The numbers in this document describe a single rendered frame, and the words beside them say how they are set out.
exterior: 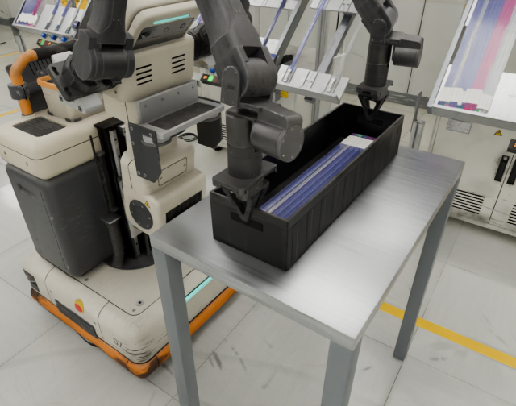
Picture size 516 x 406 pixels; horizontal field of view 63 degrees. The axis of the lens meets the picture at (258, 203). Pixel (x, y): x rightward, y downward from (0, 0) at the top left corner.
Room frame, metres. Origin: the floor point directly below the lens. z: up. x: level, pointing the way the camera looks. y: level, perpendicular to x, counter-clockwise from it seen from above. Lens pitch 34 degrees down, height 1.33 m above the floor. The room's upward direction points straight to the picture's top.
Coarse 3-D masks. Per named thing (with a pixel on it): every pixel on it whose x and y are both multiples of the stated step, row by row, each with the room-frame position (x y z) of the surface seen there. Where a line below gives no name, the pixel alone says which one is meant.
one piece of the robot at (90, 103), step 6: (60, 54) 1.00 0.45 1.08; (66, 54) 1.00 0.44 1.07; (54, 60) 0.98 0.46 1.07; (60, 60) 0.98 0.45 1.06; (60, 96) 0.98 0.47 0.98; (90, 96) 0.97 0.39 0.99; (96, 96) 0.98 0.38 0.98; (66, 102) 0.97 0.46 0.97; (72, 102) 0.96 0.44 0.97; (78, 102) 0.94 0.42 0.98; (84, 102) 0.94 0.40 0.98; (90, 102) 0.95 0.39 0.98; (96, 102) 0.96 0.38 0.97; (78, 108) 0.95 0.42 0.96; (84, 108) 0.93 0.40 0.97; (90, 108) 0.94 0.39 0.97; (96, 108) 0.96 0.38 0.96
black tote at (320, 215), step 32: (320, 128) 1.01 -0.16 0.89; (352, 128) 1.11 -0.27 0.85; (384, 128) 1.05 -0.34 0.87; (352, 160) 0.78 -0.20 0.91; (384, 160) 0.95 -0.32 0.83; (320, 192) 0.66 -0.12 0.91; (352, 192) 0.79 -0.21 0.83; (224, 224) 0.64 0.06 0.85; (256, 224) 0.60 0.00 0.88; (288, 224) 0.57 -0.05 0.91; (320, 224) 0.67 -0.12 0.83; (256, 256) 0.60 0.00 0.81; (288, 256) 0.57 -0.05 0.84
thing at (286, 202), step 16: (352, 144) 1.00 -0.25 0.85; (368, 144) 1.00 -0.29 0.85; (320, 160) 0.91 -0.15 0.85; (336, 160) 0.91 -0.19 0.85; (304, 176) 0.83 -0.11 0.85; (320, 176) 0.83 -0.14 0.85; (288, 192) 0.77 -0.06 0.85; (304, 192) 0.77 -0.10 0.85; (272, 208) 0.70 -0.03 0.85; (288, 208) 0.70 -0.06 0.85
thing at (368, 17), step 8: (352, 0) 1.07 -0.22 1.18; (360, 0) 1.06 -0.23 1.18; (368, 0) 1.05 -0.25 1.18; (376, 0) 1.04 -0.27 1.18; (384, 0) 1.06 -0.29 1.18; (360, 8) 1.06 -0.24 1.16; (368, 8) 1.05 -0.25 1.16; (376, 8) 1.04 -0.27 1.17; (384, 8) 1.04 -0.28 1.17; (392, 8) 1.07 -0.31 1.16; (360, 16) 1.06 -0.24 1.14; (368, 16) 1.05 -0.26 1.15; (376, 16) 1.04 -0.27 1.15; (384, 16) 1.03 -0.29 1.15; (392, 16) 1.05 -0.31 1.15; (368, 24) 1.05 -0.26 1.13; (392, 24) 1.03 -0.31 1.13; (368, 32) 1.06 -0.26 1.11
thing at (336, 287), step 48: (384, 192) 0.84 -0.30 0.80; (432, 192) 0.84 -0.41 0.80; (192, 240) 0.66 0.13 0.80; (336, 240) 0.66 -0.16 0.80; (384, 240) 0.66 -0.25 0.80; (432, 240) 0.97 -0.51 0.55; (240, 288) 0.54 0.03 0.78; (288, 288) 0.53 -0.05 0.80; (336, 288) 0.53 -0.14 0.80; (384, 288) 0.53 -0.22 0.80; (336, 336) 0.44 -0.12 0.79; (192, 384) 0.67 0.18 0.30; (336, 384) 0.43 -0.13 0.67
